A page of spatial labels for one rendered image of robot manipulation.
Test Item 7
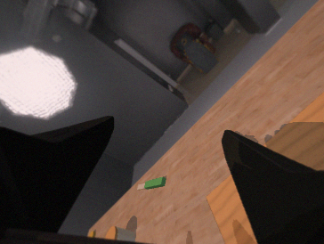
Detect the yellow flat disc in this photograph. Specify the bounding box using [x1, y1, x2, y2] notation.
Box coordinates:
[89, 231, 96, 238]

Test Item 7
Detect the light wooden board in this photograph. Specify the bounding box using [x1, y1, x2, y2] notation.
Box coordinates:
[206, 92, 324, 244]

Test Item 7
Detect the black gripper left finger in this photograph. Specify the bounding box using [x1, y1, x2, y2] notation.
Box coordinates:
[0, 116, 114, 233]

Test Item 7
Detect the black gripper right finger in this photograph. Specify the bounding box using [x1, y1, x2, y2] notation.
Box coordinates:
[222, 130, 324, 244]

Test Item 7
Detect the grey cylindrical container with brown lid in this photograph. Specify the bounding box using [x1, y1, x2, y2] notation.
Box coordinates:
[105, 225, 135, 242]

